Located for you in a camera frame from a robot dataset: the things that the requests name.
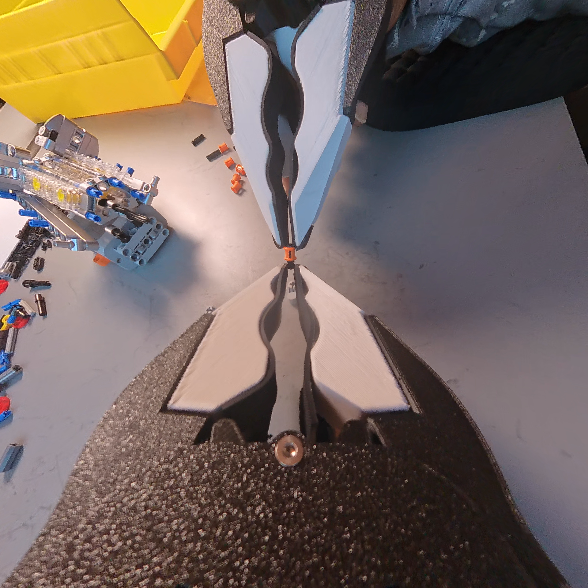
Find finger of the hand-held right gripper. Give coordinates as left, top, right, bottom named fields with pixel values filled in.
left=224, top=32, right=294, bottom=250
left=289, top=0, right=354, bottom=250

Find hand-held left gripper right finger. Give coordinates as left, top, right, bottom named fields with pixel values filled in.
left=294, top=266, right=412, bottom=441

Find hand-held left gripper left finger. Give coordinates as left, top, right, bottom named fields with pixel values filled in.
left=165, top=265, right=288, bottom=442

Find grey toy brick assembly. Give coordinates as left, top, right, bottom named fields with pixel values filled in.
left=0, top=114, right=171, bottom=269

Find group of black pins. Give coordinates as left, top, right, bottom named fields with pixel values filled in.
left=192, top=135, right=221, bottom=161

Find group of orange bushes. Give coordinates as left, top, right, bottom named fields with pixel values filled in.
left=220, top=142, right=246, bottom=194

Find yellow bin holding brass parts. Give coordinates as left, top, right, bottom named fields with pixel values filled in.
left=0, top=0, right=184, bottom=122

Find person's black trousers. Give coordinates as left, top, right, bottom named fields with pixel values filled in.
left=363, top=28, right=588, bottom=131

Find scattered small brick parts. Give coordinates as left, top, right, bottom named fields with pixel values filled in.
left=0, top=220, right=51, bottom=423

